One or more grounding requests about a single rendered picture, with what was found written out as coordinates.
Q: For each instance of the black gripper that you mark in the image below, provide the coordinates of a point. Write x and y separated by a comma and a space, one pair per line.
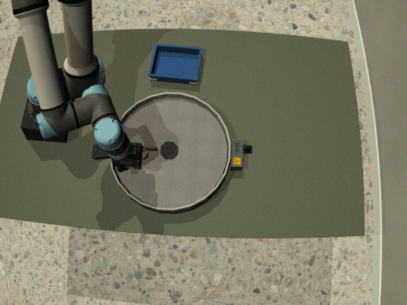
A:
132, 160

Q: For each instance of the blue crate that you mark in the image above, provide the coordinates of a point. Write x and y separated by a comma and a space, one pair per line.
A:
175, 64

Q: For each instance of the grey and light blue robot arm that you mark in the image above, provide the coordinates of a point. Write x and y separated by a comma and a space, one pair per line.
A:
79, 77

